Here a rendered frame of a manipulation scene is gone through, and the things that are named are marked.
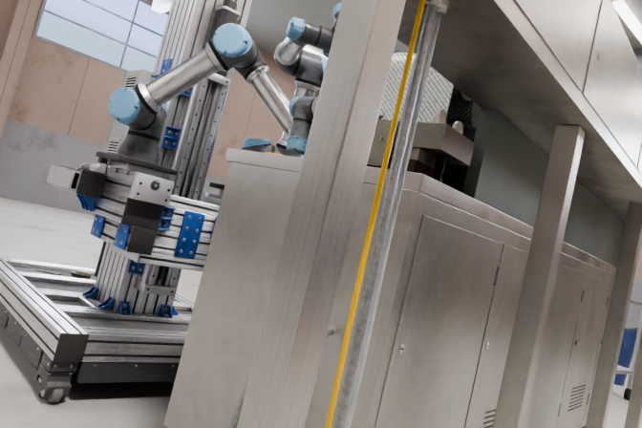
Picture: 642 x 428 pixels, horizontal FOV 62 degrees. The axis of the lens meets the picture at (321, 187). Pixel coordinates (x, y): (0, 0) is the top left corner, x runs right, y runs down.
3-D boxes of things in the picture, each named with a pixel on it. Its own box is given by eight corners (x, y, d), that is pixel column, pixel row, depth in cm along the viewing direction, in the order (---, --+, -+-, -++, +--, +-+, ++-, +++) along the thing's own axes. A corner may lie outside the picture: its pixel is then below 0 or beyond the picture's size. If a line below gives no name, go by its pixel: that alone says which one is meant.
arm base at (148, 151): (109, 154, 199) (117, 128, 200) (147, 164, 209) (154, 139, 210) (125, 156, 188) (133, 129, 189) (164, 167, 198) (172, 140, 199)
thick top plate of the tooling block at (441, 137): (344, 152, 159) (349, 132, 160) (469, 166, 134) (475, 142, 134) (310, 137, 147) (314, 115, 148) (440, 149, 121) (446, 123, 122)
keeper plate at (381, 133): (352, 163, 136) (362, 122, 137) (385, 168, 130) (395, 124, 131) (346, 161, 134) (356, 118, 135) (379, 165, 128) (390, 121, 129)
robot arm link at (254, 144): (235, 165, 237) (243, 136, 238) (265, 173, 240) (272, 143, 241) (239, 163, 225) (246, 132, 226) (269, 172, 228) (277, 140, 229)
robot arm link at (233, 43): (134, 137, 193) (264, 58, 190) (113, 127, 178) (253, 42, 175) (119, 109, 195) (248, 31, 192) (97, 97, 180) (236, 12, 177)
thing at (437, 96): (369, 141, 160) (383, 82, 161) (439, 148, 145) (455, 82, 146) (368, 140, 159) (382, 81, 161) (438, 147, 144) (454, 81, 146)
